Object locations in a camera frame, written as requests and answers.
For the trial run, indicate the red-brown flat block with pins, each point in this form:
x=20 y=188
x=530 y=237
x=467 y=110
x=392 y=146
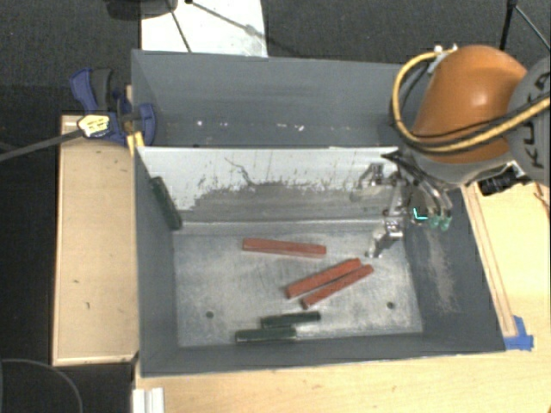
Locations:
x=323 y=278
x=338 y=286
x=284 y=247

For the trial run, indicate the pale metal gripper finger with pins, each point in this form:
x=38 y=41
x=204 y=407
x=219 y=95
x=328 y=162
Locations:
x=371 y=176
x=383 y=239

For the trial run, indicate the black cylinder on white bracket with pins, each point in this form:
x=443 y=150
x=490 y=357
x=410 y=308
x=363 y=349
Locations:
x=499 y=183

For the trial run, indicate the dark green flat block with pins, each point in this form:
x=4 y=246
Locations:
x=165 y=205
x=290 y=319
x=266 y=335

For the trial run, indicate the pale wood flat board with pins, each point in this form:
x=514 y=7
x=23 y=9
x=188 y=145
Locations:
x=94 y=248

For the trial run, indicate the grey metal bin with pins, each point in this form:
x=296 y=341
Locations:
x=267 y=282

